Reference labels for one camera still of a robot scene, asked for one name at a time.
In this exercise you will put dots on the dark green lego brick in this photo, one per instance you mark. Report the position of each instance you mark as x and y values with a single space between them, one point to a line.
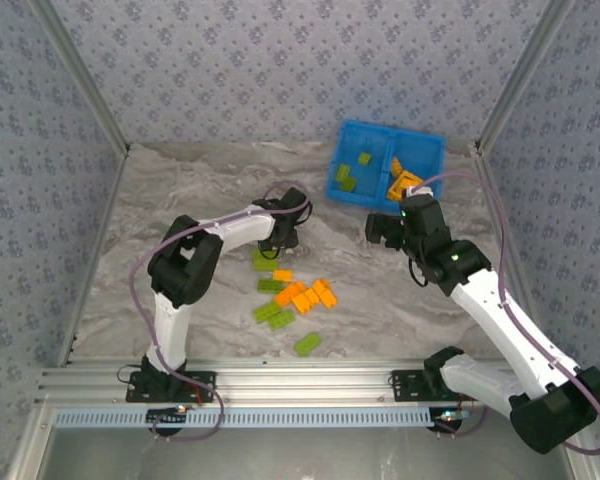
348 184

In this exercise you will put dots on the long orange lego brick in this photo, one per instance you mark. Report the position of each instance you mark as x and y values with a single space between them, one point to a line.
289 294

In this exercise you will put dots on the small green lego brick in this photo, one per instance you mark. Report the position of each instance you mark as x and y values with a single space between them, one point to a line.
364 159

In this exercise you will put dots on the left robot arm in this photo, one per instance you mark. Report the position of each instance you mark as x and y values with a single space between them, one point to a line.
240 232

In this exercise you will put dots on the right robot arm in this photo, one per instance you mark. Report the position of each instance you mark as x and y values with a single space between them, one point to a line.
500 325

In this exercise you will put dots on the flat orange lego brick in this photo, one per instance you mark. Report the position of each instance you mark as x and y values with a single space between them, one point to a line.
282 275

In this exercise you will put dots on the blue two-compartment plastic bin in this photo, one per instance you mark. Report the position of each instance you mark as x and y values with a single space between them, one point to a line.
370 145

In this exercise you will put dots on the grey metal lower panel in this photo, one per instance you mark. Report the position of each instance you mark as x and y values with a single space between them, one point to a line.
305 455

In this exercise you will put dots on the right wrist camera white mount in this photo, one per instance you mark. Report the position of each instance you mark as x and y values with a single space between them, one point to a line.
422 190

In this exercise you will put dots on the aluminium table side rail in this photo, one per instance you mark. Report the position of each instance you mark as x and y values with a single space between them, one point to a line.
517 270
95 260

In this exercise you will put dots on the aluminium mounting rail beam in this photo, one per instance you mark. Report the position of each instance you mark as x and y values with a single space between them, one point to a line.
305 385

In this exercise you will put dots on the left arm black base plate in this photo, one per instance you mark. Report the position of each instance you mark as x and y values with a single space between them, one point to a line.
200 387

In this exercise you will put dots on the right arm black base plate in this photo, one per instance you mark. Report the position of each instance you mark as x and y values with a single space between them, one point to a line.
410 387

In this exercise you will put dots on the aluminium frame post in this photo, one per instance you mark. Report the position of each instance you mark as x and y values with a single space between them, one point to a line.
80 75
525 75

